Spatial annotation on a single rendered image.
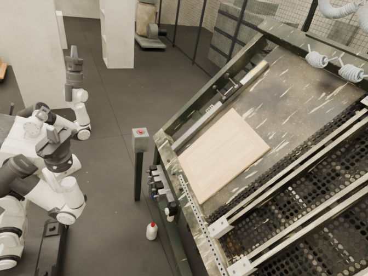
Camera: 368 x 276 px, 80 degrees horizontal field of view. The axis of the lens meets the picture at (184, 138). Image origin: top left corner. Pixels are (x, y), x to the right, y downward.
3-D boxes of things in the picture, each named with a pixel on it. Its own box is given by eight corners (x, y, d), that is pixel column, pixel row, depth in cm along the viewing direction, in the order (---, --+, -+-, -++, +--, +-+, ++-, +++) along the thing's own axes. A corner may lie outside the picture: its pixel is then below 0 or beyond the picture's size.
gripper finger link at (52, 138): (55, 130, 64) (58, 142, 69) (45, 125, 64) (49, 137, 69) (51, 133, 63) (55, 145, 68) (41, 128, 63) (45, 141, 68)
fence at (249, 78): (173, 148, 182) (170, 146, 180) (265, 63, 160) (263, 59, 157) (176, 152, 179) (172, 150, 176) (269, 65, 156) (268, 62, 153)
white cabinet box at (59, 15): (40, 41, 538) (32, 8, 493) (66, 42, 562) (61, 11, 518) (39, 48, 508) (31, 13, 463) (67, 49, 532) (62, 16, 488)
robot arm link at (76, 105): (81, 87, 126) (87, 107, 135) (68, 84, 127) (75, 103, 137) (74, 93, 121) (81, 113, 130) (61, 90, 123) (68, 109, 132)
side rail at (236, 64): (169, 132, 204) (161, 127, 196) (264, 41, 177) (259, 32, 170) (171, 136, 200) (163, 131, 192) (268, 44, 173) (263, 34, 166)
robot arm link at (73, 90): (89, 81, 126) (89, 100, 130) (73, 77, 128) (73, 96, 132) (75, 83, 116) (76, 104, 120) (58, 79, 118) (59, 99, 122)
